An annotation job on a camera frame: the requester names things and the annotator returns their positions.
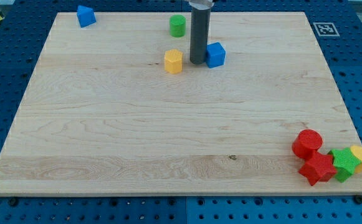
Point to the red star block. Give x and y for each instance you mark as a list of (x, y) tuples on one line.
[(318, 168)]

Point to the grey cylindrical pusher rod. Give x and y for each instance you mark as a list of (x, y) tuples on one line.
[(200, 19)]

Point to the wooden board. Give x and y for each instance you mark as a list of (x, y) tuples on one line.
[(101, 117)]

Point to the blue triangular block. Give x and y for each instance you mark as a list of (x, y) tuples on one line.
[(85, 16)]

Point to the red cylinder block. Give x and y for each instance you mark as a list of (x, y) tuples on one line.
[(306, 143)]

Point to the blue cube block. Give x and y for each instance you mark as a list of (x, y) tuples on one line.
[(215, 55)]

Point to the green cylinder block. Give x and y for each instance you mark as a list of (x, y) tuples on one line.
[(177, 25)]

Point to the green star block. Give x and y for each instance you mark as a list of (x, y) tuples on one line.
[(345, 163)]

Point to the white fiducial marker tag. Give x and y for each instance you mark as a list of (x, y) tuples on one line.
[(326, 29)]

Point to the yellow hexagon block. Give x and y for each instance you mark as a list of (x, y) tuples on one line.
[(173, 61)]

